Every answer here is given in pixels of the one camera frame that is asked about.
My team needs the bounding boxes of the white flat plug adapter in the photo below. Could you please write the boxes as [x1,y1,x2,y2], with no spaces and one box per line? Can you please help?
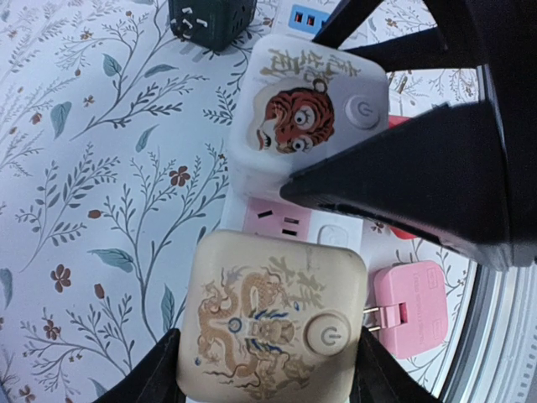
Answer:
[388,72,449,118]

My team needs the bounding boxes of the beige cube socket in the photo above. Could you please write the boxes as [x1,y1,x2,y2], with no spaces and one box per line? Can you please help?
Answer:
[176,230,368,402]

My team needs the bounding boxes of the floral patterned table mat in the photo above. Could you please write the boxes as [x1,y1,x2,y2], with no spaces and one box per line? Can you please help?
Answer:
[1,1,476,402]

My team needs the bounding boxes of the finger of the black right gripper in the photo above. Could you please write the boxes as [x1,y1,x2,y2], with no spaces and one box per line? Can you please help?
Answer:
[312,1,486,72]

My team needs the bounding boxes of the white power strip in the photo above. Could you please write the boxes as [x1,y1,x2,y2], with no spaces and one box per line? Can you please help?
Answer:
[216,0,366,257]

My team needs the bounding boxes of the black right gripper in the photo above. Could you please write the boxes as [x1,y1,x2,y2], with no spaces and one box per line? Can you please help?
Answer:
[282,1,536,264]

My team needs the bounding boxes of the aluminium front rail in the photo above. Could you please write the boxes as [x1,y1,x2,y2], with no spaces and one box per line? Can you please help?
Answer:
[440,66,537,403]

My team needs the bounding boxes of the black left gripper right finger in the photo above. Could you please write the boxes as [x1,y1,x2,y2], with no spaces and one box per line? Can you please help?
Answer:
[350,327,439,403]

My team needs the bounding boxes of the pink plug adapter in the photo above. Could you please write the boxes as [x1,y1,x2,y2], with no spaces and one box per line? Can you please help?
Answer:
[364,260,449,359]

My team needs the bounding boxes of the red cube socket adapter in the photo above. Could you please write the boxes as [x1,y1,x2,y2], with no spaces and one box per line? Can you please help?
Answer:
[385,115,425,241]

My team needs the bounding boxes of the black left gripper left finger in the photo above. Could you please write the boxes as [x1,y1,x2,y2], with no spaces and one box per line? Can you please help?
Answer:
[96,328,183,403]

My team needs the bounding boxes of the white floral cube socket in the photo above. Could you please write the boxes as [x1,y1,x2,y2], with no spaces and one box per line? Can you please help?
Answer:
[226,34,389,201]

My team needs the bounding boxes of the dark green cube socket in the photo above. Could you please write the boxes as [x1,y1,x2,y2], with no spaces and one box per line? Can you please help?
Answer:
[168,0,257,51]

